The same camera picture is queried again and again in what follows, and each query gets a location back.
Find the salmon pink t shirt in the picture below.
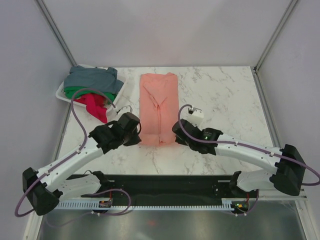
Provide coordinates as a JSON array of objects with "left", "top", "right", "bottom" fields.
[{"left": 139, "top": 73, "right": 179, "bottom": 147}]

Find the white plastic laundry basket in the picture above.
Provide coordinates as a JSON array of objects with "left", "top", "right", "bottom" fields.
[{"left": 55, "top": 64, "right": 129, "bottom": 114}]

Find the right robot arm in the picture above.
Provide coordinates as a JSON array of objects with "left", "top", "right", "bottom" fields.
[{"left": 172, "top": 119, "right": 306, "bottom": 197}]

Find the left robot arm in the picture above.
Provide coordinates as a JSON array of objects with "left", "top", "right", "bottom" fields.
[{"left": 22, "top": 112, "right": 141, "bottom": 216}]

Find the red t shirt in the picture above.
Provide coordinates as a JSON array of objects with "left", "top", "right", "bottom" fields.
[{"left": 75, "top": 93, "right": 108, "bottom": 124}]

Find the grey blue t shirt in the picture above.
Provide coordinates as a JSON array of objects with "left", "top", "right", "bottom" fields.
[{"left": 63, "top": 65, "right": 124, "bottom": 94}]

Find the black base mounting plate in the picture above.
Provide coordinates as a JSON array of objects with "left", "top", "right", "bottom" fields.
[{"left": 80, "top": 174, "right": 260, "bottom": 207}]

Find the green t shirt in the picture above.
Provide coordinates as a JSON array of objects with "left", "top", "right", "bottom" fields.
[{"left": 63, "top": 86, "right": 118, "bottom": 102}]

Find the white slotted cable duct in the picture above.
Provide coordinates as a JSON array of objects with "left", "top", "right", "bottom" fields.
[{"left": 54, "top": 198, "right": 235, "bottom": 211}]

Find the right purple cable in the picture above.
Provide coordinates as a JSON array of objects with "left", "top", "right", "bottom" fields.
[{"left": 177, "top": 104, "right": 320, "bottom": 218}]

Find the purple cable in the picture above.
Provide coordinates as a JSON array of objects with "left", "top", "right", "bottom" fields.
[
  {"left": 177, "top": 104, "right": 320, "bottom": 218},
  {"left": 14, "top": 87, "right": 133, "bottom": 227}
]

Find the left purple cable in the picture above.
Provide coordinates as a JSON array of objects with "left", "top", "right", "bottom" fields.
[{"left": 14, "top": 87, "right": 133, "bottom": 227}]

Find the left aluminium frame post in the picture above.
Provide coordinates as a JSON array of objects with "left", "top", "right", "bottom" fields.
[{"left": 34, "top": 0, "right": 77, "bottom": 67}]

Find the aluminium frame post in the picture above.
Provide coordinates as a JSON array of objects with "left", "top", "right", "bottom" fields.
[
  {"left": 252, "top": 0, "right": 300, "bottom": 75},
  {"left": 34, "top": 0, "right": 77, "bottom": 67}
]

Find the right aluminium frame post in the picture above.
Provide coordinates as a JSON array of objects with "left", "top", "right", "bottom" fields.
[{"left": 252, "top": 0, "right": 300, "bottom": 75}]

